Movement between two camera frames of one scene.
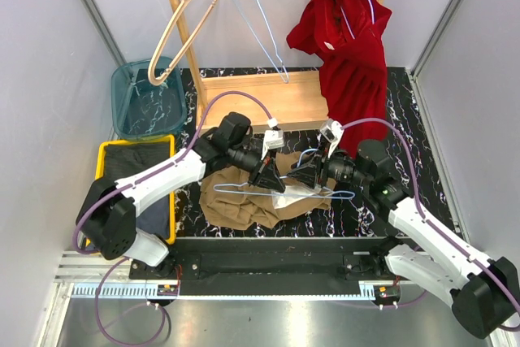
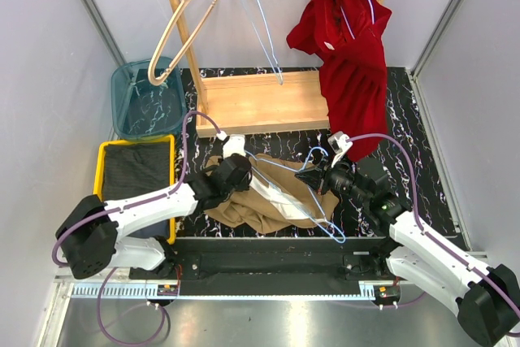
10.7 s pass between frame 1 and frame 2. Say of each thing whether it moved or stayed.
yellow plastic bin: stayed
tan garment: moved
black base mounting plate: stayed
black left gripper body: moved
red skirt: stayed
